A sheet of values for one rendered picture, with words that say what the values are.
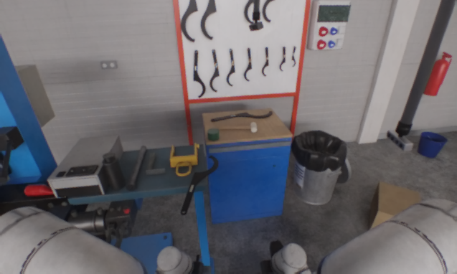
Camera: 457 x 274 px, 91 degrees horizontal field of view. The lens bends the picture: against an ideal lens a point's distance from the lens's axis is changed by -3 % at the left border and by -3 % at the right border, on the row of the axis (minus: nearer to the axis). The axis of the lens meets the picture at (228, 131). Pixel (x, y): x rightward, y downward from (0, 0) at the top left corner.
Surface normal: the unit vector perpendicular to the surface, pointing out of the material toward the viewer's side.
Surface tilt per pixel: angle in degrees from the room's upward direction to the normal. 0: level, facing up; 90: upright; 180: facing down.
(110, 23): 90
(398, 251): 17
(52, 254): 9
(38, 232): 5
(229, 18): 90
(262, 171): 90
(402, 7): 90
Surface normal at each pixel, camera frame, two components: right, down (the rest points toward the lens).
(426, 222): -0.06, -0.91
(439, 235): 0.10, -0.72
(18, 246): -0.20, -0.59
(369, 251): -0.60, -0.75
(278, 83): 0.14, 0.47
